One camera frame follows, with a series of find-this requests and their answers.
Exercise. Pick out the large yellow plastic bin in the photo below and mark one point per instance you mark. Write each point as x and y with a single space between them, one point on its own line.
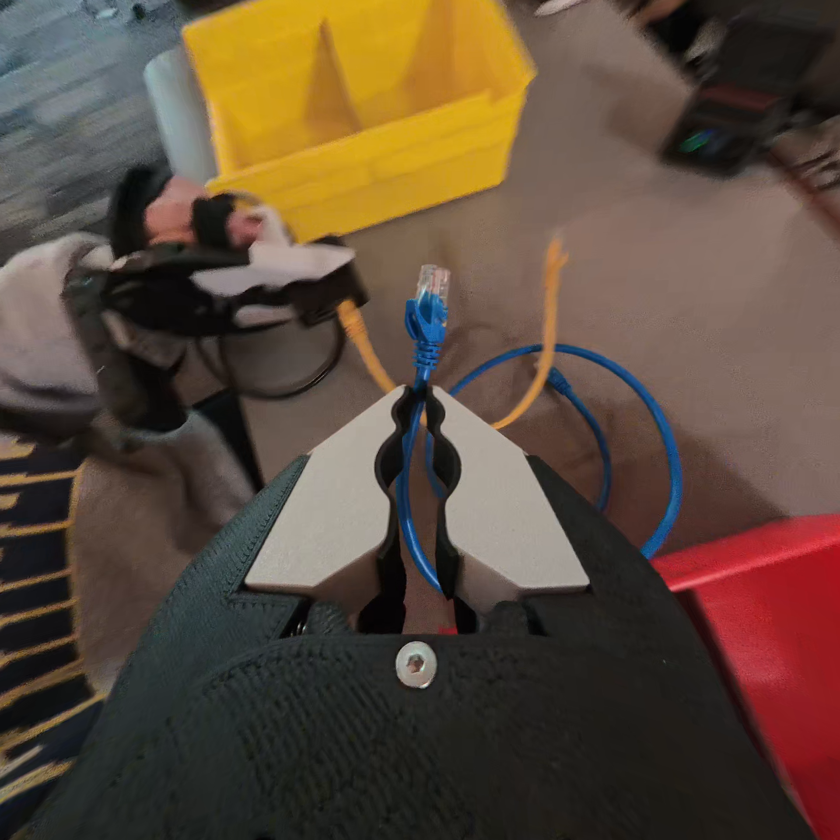
394 164

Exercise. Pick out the black portable power station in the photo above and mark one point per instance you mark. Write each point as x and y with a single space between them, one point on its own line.
722 131

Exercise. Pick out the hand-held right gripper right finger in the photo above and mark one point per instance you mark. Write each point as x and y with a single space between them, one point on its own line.
518 525

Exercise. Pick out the black ethernet port adapter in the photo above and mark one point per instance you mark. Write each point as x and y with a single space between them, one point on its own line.
328 305

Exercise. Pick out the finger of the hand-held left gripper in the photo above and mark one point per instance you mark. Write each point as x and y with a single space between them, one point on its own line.
275 269
266 317

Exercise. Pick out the red plastic bin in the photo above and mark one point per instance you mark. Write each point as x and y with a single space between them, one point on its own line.
774 623

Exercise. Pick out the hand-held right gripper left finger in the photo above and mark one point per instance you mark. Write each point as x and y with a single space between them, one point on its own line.
321 525

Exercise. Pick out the person's left forearm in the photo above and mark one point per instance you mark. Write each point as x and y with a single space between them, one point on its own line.
39 328

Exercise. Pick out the person's left hand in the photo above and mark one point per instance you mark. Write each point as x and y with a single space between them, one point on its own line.
169 210

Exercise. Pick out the grey printed sweatshirt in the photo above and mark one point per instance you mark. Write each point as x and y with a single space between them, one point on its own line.
33 558

